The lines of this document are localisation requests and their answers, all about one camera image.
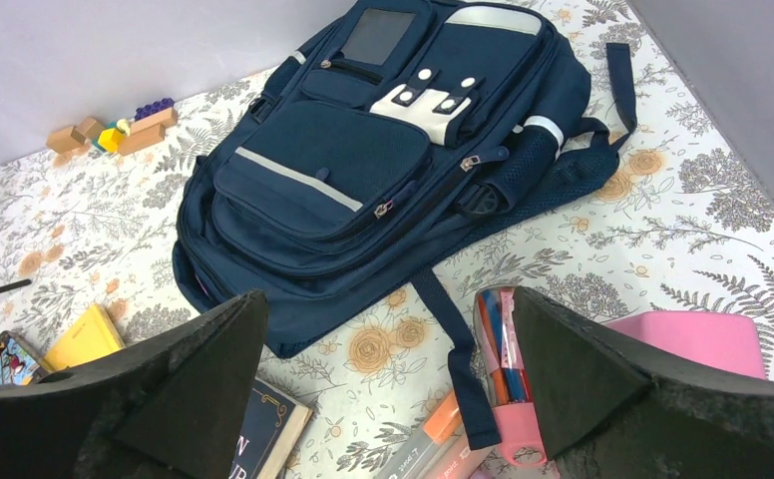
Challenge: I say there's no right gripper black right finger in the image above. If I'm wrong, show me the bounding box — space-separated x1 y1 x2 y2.
514 287 774 478

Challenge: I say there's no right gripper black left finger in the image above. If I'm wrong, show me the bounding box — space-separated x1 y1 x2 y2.
0 290 268 478

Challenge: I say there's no navy blue student backpack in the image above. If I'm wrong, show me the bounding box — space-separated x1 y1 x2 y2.
173 1 623 449

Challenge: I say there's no dark blue hardcover book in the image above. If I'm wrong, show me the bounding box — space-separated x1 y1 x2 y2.
227 378 312 479

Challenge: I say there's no yellow book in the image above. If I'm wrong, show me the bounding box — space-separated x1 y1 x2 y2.
44 304 125 371

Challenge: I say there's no pink box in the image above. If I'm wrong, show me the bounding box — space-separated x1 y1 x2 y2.
605 310 767 379

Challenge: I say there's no orange highlighter pen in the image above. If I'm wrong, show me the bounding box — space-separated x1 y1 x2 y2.
376 390 462 479

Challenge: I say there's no colourful treehouse storey book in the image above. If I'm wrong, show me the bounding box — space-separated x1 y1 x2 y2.
0 330 52 386

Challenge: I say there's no long wooden block front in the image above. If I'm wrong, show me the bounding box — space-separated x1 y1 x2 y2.
117 124 166 156

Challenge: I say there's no long wooden block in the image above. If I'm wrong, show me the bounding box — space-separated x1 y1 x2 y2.
117 124 166 156
130 107 179 136

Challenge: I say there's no yellow toy block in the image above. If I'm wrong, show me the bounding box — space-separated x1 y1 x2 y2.
96 128 127 153

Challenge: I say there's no light wooden cube block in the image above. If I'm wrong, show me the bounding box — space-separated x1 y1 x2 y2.
46 125 87 154

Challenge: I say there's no long wooden block rear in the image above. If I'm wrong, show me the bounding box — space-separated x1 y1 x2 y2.
130 107 179 136

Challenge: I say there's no brown wooden block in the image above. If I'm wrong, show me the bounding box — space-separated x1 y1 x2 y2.
76 116 106 142

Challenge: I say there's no purple studded toy brick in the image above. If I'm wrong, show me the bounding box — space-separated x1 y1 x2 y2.
134 97 175 121

